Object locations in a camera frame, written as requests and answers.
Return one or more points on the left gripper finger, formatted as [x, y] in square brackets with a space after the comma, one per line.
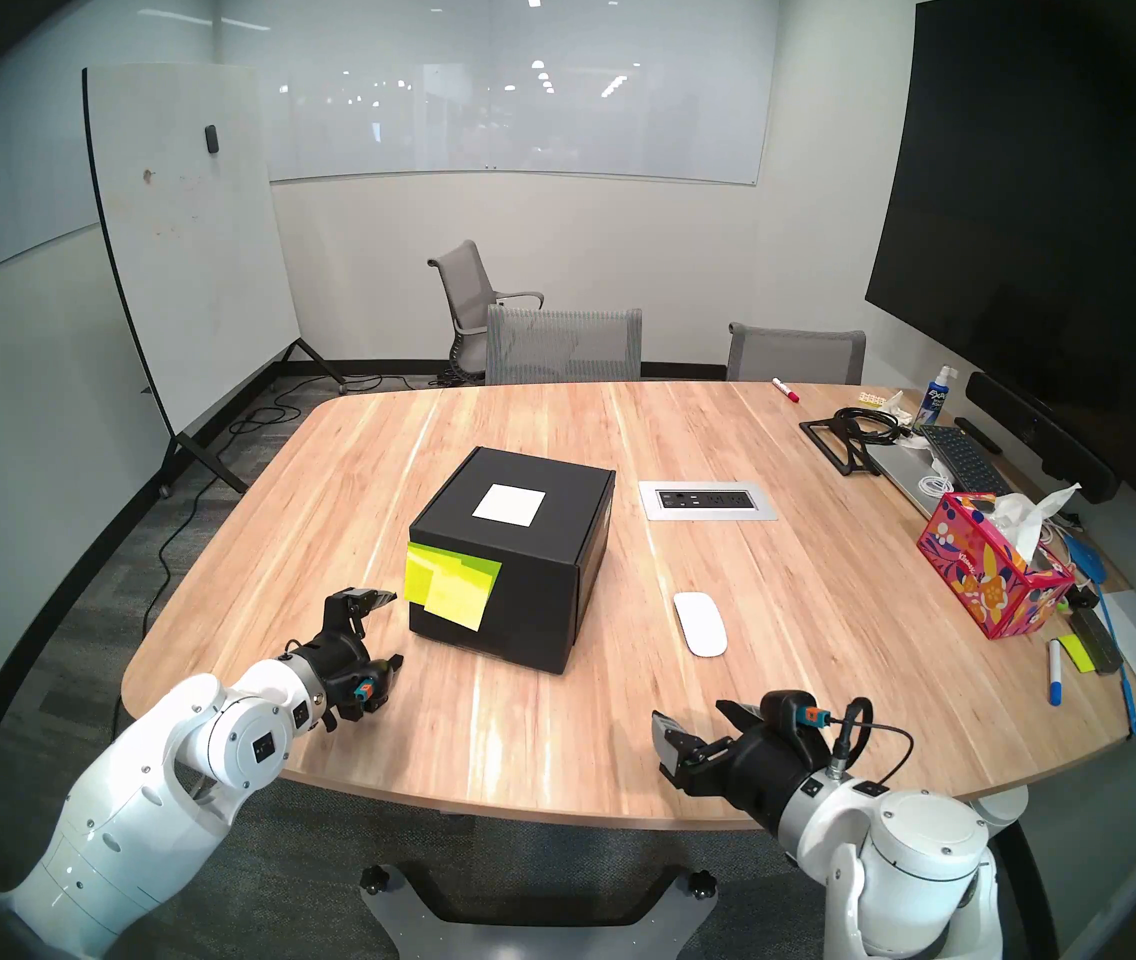
[368, 600]
[390, 673]

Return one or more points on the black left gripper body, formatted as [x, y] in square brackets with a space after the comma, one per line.
[343, 663]

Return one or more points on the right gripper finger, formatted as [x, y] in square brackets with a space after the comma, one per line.
[676, 740]
[738, 713]

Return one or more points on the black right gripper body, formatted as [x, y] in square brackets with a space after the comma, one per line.
[768, 758]

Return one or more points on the white computer mouse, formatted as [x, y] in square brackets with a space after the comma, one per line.
[701, 625]

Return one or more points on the black cardboard box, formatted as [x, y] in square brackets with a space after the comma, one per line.
[548, 588]

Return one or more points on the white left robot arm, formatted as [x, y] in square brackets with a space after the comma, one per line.
[148, 798]

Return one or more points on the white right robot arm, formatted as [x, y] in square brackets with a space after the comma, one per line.
[908, 868]

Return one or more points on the red floral tissue box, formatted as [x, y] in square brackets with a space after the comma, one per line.
[978, 573]

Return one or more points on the yellow sticky note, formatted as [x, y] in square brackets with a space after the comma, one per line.
[416, 583]
[463, 598]

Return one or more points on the lime green sticky note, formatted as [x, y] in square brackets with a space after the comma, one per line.
[423, 553]

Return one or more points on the pale square sticky note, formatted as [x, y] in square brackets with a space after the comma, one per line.
[509, 505]

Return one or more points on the silver table power panel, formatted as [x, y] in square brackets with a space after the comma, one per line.
[708, 501]

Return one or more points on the black laptop stand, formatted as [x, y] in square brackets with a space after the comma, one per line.
[828, 443]

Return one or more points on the silver laptop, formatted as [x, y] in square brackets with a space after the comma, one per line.
[903, 473]

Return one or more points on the blue capped marker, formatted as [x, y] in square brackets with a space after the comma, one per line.
[1055, 673]

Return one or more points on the gray mesh office chair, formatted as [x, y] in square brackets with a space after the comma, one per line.
[563, 346]

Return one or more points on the yellow sticky note pad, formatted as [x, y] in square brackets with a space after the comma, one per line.
[1074, 654]

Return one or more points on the red capped marker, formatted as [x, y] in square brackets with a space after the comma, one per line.
[785, 390]

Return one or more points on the gray office chair with armrests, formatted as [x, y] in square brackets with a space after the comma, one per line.
[463, 283]

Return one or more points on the black keyboard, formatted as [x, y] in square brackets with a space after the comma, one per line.
[963, 458]

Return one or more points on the white tissue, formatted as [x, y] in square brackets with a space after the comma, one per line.
[1028, 523]

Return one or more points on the gray plain-back office chair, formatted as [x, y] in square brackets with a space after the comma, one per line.
[796, 356]

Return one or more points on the whiteboard cleaner spray bottle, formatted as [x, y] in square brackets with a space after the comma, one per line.
[933, 400]

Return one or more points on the blue fly swatter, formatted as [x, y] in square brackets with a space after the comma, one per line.
[1088, 558]

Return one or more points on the rolling whiteboard on stand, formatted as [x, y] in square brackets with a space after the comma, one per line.
[188, 248]

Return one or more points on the black video conference bar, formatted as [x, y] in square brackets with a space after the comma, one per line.
[1038, 433]

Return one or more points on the glass wall whiteboard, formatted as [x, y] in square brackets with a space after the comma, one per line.
[518, 88]

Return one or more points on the large black wall screen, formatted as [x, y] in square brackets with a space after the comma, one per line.
[1038, 198]

